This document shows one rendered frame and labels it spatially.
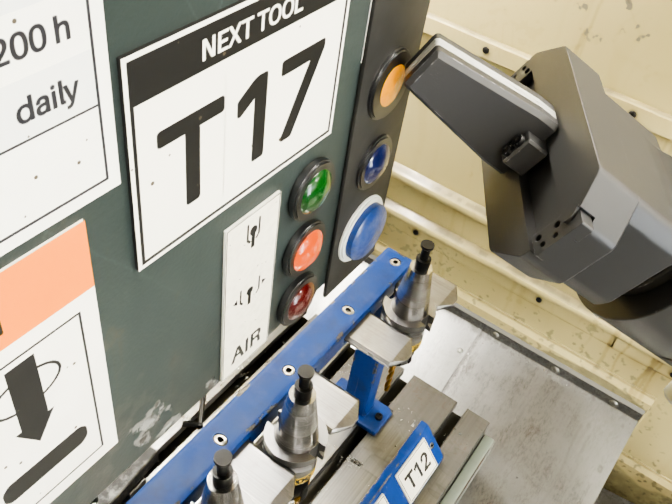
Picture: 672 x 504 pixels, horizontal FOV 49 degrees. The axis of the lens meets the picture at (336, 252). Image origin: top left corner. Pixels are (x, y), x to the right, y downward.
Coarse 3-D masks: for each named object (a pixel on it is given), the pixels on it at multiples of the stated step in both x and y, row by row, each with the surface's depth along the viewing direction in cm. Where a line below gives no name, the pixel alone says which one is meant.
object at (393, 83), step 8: (400, 64) 30; (392, 72) 29; (400, 72) 30; (392, 80) 30; (400, 80) 30; (384, 88) 29; (392, 88) 30; (400, 88) 31; (384, 96) 30; (392, 96) 30; (384, 104) 30
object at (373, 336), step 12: (360, 324) 85; (372, 324) 85; (384, 324) 85; (348, 336) 83; (360, 336) 84; (372, 336) 84; (384, 336) 84; (396, 336) 84; (408, 336) 85; (360, 348) 83; (372, 348) 83; (384, 348) 83; (396, 348) 83; (408, 348) 83; (384, 360) 82; (396, 360) 82
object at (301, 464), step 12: (264, 432) 72; (324, 432) 73; (264, 444) 72; (276, 444) 72; (324, 444) 72; (276, 456) 71; (288, 456) 71; (300, 456) 71; (312, 456) 71; (300, 468) 72; (312, 468) 72
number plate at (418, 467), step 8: (424, 440) 105; (416, 448) 104; (424, 448) 105; (416, 456) 104; (424, 456) 105; (432, 456) 106; (408, 464) 103; (416, 464) 104; (424, 464) 105; (432, 464) 106; (400, 472) 101; (408, 472) 102; (416, 472) 104; (424, 472) 105; (432, 472) 106; (400, 480) 101; (408, 480) 102; (416, 480) 103; (424, 480) 105; (408, 488) 102; (416, 488) 103; (408, 496) 102
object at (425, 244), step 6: (426, 240) 80; (426, 246) 79; (432, 246) 79; (426, 252) 80; (420, 258) 81; (426, 258) 80; (414, 264) 82; (420, 264) 81; (426, 264) 81; (420, 270) 81; (426, 270) 81
